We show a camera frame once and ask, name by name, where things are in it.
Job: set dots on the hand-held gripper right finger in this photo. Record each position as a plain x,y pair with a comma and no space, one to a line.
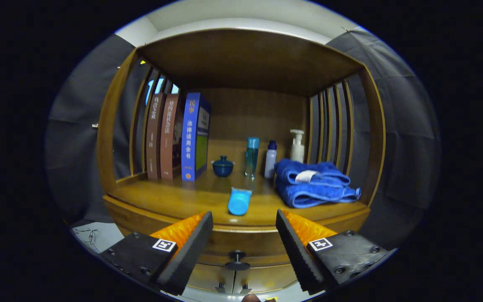
296,251

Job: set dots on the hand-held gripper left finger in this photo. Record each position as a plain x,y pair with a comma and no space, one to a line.
191,251

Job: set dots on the wooden drawer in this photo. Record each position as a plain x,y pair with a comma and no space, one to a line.
262,245

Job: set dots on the blue squeeze tube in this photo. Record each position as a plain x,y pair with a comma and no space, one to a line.
239,203

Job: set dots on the wooden cabinet door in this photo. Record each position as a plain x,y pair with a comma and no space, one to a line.
208,279
266,279

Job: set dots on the wooden countertop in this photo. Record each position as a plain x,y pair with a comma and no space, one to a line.
174,197

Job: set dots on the wooden cabinet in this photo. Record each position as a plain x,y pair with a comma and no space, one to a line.
250,58

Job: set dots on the folded blue towel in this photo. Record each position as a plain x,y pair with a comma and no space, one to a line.
312,188

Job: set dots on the blue lidded cup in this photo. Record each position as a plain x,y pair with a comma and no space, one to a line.
222,167

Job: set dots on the white bottle with blue cap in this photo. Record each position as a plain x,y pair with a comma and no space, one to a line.
270,161

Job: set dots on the white pump bottle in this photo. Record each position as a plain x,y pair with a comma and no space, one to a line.
297,149

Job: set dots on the teal glass bottle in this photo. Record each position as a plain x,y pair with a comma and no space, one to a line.
252,157

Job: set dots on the blue book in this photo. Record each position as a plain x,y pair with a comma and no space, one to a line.
190,138

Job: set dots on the brown book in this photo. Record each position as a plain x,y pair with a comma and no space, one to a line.
154,138
169,138

